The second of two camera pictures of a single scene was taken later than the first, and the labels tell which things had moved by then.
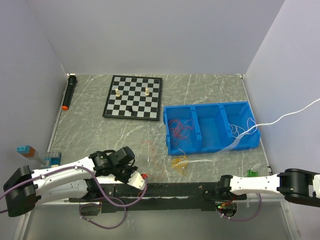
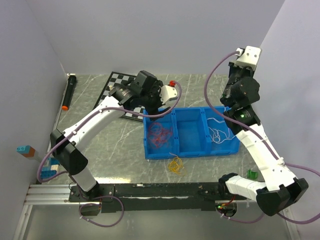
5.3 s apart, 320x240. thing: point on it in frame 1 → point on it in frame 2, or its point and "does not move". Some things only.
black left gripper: x=132 y=168 → x=155 y=90
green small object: x=251 y=173 does not move
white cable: x=252 y=129 → x=218 y=136
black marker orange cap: x=69 y=91 does not move
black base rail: x=166 y=197 does not move
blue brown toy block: x=27 y=151 does not move
